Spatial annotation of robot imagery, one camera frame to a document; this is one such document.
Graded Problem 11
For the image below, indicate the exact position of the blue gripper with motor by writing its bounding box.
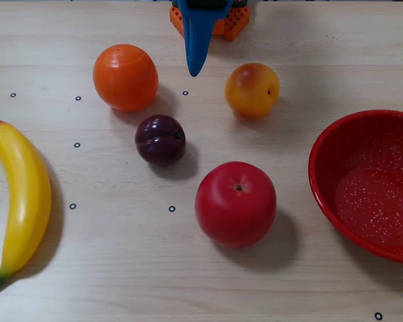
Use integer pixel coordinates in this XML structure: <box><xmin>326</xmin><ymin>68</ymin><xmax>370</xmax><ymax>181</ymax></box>
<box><xmin>176</xmin><ymin>0</ymin><xmax>234</xmax><ymax>77</ymax></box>

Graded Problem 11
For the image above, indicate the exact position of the dark purple plum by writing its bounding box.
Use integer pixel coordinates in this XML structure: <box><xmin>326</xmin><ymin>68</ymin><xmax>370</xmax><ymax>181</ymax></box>
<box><xmin>134</xmin><ymin>114</ymin><xmax>187</xmax><ymax>168</ymax></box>

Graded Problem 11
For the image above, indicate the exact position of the red speckled bowl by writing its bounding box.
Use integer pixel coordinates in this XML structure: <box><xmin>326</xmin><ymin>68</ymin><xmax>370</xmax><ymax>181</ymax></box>
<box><xmin>308</xmin><ymin>109</ymin><xmax>403</xmax><ymax>266</ymax></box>

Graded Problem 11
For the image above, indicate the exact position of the yellow orange peach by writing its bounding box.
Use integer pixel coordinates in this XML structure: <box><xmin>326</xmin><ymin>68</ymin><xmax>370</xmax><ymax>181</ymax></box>
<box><xmin>224</xmin><ymin>62</ymin><xmax>281</xmax><ymax>119</ymax></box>

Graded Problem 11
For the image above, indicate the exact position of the orange fruit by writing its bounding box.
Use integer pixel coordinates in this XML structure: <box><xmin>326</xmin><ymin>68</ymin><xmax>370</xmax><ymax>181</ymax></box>
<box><xmin>93</xmin><ymin>44</ymin><xmax>159</xmax><ymax>112</ymax></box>

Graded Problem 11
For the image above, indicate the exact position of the red apple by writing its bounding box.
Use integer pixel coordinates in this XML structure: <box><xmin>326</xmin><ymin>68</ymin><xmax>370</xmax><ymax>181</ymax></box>
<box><xmin>194</xmin><ymin>161</ymin><xmax>277</xmax><ymax>249</ymax></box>

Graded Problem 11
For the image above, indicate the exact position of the yellow banana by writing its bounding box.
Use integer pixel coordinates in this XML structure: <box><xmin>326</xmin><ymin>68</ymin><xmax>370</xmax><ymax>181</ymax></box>
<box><xmin>0</xmin><ymin>119</ymin><xmax>52</xmax><ymax>291</ymax></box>

